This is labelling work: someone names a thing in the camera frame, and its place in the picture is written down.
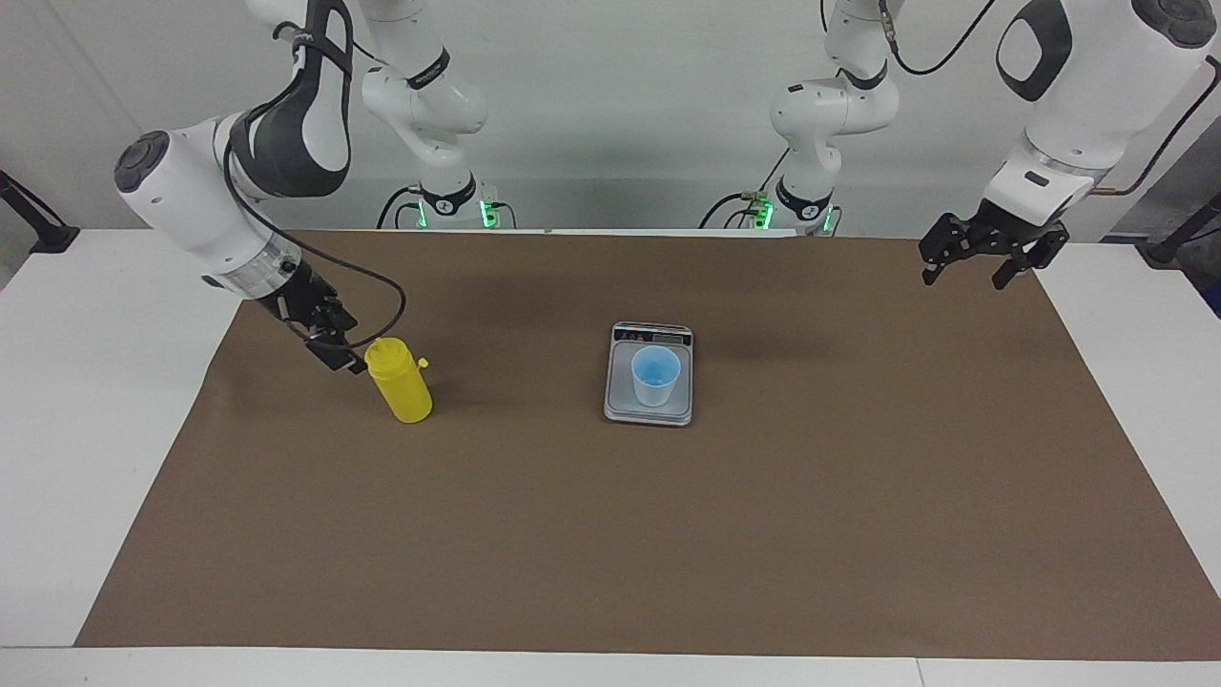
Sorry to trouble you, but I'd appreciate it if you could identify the light blue plastic cup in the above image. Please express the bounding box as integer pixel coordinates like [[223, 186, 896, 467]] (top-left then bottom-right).
[[631, 346, 683, 409]]

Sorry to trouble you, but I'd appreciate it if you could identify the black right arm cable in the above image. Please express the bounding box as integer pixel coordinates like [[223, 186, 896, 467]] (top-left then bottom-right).
[[222, 141, 408, 350]]

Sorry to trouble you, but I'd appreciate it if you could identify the yellow squeeze bottle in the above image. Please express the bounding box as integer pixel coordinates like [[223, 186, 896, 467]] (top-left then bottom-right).
[[364, 337, 434, 425]]

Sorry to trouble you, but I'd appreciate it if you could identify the silver digital kitchen scale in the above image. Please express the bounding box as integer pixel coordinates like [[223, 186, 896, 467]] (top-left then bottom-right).
[[603, 322, 694, 427]]

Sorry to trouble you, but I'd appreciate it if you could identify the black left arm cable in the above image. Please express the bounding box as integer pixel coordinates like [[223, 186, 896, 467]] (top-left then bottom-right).
[[878, 0, 1221, 199]]

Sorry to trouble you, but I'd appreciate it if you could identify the brown paper mat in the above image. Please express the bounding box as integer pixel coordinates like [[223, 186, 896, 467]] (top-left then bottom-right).
[[74, 229, 1221, 662]]

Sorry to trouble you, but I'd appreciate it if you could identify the black base cable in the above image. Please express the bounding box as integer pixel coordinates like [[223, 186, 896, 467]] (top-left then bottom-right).
[[698, 148, 795, 231], [378, 185, 423, 231]]

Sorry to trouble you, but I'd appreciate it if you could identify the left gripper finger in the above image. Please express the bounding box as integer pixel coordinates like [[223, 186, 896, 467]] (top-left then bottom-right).
[[991, 219, 1070, 291], [918, 212, 978, 286]]

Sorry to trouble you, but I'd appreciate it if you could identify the black clamp stand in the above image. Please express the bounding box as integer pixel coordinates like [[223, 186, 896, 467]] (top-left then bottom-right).
[[0, 170, 80, 255], [1137, 191, 1221, 269]]

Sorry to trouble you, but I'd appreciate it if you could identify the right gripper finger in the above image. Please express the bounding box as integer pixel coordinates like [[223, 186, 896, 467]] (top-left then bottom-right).
[[317, 294, 360, 337], [303, 328, 370, 376]]

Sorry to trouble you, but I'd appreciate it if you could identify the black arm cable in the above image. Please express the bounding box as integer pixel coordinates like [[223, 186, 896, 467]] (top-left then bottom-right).
[[878, 0, 1221, 199], [222, 141, 408, 350]]

